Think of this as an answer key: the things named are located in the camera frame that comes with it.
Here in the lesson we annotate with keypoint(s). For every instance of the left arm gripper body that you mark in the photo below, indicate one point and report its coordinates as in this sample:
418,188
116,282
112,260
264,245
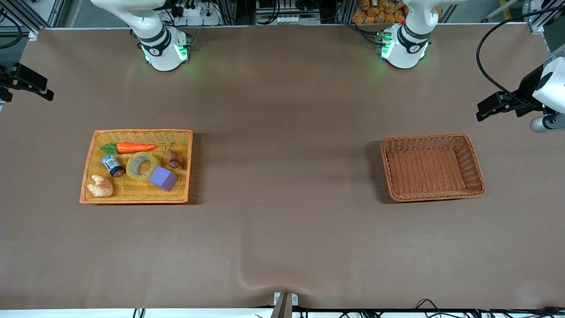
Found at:
526,94

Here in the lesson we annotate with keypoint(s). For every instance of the yellow clear tape roll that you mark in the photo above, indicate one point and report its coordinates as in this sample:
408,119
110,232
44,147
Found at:
142,168

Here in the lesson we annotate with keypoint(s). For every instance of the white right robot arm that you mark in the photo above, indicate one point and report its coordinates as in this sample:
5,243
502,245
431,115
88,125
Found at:
161,53

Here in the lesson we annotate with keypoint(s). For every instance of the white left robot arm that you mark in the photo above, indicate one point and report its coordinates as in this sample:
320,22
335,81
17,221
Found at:
404,51

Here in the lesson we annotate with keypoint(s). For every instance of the brown wicker basket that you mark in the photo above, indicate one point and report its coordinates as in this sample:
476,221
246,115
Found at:
430,170

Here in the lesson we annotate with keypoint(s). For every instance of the small blue-labelled can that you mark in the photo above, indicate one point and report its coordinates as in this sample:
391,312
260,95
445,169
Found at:
113,165

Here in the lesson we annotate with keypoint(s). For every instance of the orange toy carrot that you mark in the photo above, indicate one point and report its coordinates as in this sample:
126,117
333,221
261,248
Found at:
134,147

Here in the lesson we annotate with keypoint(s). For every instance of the tan toy bread piece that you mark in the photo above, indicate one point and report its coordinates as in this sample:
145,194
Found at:
101,186

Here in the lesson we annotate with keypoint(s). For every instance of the orange woven flat tray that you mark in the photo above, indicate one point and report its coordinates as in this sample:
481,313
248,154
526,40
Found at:
137,192

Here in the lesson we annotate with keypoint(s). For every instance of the brown toy mushroom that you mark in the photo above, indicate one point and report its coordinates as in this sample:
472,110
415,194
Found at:
172,159

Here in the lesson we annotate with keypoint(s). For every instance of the purple foam block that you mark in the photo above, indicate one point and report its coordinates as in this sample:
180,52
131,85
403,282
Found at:
163,178

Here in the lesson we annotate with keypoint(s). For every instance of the bag of orange pastries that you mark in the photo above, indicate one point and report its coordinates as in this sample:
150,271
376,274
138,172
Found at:
375,12

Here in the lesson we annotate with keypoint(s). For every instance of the white power strip with plugs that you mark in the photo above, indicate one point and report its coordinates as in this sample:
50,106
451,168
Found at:
194,12

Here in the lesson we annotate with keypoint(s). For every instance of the brown table cover sheet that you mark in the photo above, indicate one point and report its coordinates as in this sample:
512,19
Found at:
282,132

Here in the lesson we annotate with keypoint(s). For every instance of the white multi-socket strip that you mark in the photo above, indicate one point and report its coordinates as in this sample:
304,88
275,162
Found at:
289,19

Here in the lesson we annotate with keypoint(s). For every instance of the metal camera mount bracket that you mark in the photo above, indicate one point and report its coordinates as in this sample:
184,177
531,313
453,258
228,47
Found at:
284,304

